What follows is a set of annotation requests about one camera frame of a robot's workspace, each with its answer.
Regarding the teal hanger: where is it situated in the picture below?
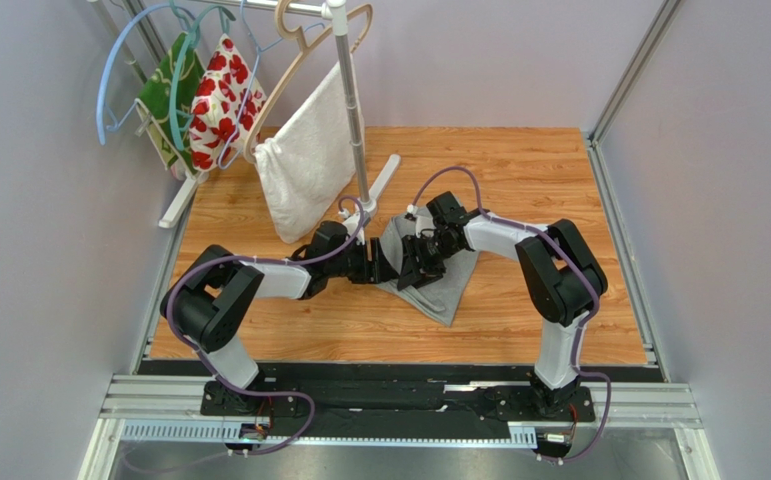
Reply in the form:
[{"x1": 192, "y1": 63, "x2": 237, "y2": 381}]
[{"x1": 168, "y1": 3, "x2": 235, "y2": 153}]

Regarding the green patterned cloth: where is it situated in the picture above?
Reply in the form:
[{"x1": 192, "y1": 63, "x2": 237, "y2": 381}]
[{"x1": 135, "y1": 33, "x2": 204, "y2": 179}]

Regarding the light blue hanger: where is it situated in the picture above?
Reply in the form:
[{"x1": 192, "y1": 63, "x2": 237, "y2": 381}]
[{"x1": 88, "y1": 1, "x2": 195, "y2": 146}]

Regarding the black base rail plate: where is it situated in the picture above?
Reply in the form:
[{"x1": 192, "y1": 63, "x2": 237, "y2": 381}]
[{"x1": 200, "y1": 362, "x2": 599, "y2": 440}]

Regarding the grey cloth napkin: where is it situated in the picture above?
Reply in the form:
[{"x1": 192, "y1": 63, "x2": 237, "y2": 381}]
[{"x1": 376, "y1": 215, "x2": 479, "y2": 327}]

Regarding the blue wire hanger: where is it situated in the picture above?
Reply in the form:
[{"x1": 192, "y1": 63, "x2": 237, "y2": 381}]
[{"x1": 217, "y1": 1, "x2": 332, "y2": 170}]

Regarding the red floral white cloth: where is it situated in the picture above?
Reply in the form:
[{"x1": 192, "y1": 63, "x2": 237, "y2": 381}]
[{"x1": 189, "y1": 34, "x2": 267, "y2": 172}]

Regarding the white towel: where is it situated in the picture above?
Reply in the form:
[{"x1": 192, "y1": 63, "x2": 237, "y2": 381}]
[{"x1": 255, "y1": 64, "x2": 355, "y2": 244}]

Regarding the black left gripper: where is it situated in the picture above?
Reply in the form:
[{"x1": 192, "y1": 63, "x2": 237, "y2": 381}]
[{"x1": 326, "y1": 238, "x2": 399, "y2": 285}]

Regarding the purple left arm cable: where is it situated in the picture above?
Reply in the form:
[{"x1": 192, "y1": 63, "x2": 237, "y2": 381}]
[{"x1": 165, "y1": 195, "x2": 368, "y2": 457}]

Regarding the white clothes rack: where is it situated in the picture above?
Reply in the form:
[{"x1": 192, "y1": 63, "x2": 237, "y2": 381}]
[{"x1": 89, "y1": 1, "x2": 400, "y2": 220}]

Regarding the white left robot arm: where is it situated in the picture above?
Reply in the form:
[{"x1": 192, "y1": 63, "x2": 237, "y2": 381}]
[{"x1": 159, "y1": 221, "x2": 399, "y2": 391}]

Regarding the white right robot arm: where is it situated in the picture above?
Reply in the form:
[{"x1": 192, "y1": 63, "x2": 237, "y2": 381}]
[{"x1": 396, "y1": 192, "x2": 607, "y2": 393}]

